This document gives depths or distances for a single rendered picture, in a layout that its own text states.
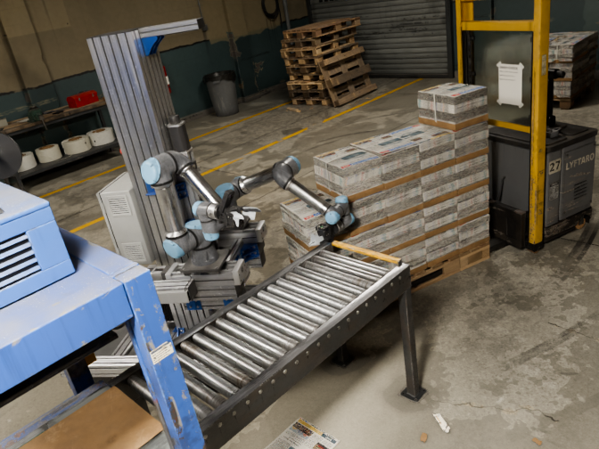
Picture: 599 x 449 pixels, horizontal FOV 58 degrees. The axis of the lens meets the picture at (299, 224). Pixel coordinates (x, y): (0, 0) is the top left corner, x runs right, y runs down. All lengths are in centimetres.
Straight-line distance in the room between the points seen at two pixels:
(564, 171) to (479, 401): 197
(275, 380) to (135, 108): 159
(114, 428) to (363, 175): 202
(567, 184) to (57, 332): 377
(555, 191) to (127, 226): 298
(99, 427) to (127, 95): 162
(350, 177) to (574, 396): 167
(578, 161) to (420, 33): 676
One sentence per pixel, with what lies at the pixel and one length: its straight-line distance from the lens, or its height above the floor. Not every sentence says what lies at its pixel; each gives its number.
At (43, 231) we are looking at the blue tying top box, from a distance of 143.
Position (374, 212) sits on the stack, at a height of 71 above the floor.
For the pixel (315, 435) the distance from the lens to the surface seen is 296.
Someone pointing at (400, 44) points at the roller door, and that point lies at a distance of 1105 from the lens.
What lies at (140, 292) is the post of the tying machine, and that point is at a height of 150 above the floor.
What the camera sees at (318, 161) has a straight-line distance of 348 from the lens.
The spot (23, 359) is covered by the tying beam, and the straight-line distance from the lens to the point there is 132.
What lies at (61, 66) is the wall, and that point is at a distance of 939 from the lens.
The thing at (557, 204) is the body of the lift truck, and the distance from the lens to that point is 440.
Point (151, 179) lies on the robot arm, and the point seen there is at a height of 138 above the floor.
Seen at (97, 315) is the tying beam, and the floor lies 150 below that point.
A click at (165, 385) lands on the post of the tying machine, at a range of 153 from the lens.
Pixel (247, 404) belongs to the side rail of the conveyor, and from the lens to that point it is 207.
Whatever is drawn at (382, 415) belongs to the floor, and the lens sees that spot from 302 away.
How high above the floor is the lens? 214
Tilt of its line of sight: 25 degrees down
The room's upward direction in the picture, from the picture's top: 10 degrees counter-clockwise
